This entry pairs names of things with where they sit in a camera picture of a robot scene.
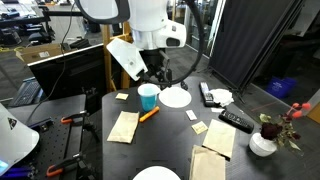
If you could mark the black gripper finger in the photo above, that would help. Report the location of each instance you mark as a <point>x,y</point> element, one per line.
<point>168,75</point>
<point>156,75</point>

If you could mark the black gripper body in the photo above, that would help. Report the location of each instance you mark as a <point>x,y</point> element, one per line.
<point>155,60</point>

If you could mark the orange marker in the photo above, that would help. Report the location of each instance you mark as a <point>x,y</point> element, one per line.
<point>149,114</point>

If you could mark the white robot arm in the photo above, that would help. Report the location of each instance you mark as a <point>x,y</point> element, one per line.
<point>150,20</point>

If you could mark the blue plastic cup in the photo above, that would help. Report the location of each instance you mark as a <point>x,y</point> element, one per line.
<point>148,103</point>

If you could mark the small black remote control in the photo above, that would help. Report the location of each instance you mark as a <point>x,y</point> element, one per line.
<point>184,86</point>

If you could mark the white paper plate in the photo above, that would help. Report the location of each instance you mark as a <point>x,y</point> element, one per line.
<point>156,174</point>
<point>175,98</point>

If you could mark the yellow sticky note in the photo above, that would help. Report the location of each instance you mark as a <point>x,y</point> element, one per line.
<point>122,96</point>
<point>200,128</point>

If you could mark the long black remote control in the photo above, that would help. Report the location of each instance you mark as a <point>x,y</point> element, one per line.
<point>207,96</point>

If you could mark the small white pink card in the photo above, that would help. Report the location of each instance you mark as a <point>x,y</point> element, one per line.
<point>191,115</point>

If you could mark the crumpled white tissue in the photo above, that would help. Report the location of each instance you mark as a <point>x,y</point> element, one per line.
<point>222,97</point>

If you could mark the small white paper slip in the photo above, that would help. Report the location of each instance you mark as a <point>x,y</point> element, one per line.
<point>217,109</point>

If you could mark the brown paper napkin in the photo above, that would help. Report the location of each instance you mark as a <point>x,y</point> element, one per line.
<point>206,165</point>
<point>124,127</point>
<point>220,137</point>

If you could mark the large black monitor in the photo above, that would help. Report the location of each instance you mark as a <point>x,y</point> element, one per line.
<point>76,73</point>

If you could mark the wide black remote control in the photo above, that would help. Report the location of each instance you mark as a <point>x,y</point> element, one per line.
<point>236,121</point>

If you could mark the black divider panel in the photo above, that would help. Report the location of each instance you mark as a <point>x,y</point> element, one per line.
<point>253,36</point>

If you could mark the black orange bar clamp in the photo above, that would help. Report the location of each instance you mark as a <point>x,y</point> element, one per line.
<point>63,165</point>
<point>71,117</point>

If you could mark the blue plastic bin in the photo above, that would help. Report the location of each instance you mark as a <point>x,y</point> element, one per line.
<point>280,87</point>

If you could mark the dark rose flower bunch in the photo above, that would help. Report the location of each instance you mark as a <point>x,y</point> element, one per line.
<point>270,130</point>

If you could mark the cardboard box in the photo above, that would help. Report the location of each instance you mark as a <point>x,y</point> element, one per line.
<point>36,53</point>

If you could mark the white round vase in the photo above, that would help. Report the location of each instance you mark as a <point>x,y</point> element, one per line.
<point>261,148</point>

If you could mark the black perforated breadboard table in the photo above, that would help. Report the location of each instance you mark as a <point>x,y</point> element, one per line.
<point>56,143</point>

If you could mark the small black device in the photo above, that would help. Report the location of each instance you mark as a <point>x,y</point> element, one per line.
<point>41,125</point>

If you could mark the black keyboard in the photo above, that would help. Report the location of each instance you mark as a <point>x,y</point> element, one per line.
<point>26,93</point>

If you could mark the black background workbench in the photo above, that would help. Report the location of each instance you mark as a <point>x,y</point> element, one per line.
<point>20,21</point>

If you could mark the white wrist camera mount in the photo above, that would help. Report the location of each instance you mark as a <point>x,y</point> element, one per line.
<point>126,58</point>

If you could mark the black camera stand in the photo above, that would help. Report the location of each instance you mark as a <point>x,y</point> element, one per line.
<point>90,96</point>

